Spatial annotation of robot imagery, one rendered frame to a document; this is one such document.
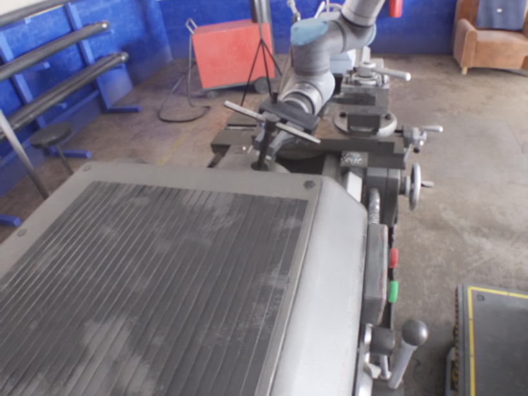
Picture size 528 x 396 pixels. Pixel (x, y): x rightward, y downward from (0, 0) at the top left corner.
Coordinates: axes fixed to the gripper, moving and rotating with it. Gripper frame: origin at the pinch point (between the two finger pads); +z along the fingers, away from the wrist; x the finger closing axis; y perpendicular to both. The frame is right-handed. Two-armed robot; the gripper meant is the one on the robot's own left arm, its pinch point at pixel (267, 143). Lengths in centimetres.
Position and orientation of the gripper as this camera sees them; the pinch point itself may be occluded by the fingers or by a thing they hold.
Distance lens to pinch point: 70.7
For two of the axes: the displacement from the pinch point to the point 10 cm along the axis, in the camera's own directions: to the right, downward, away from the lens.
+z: -4.3, 5.9, -6.9
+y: 1.8, -6.9, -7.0
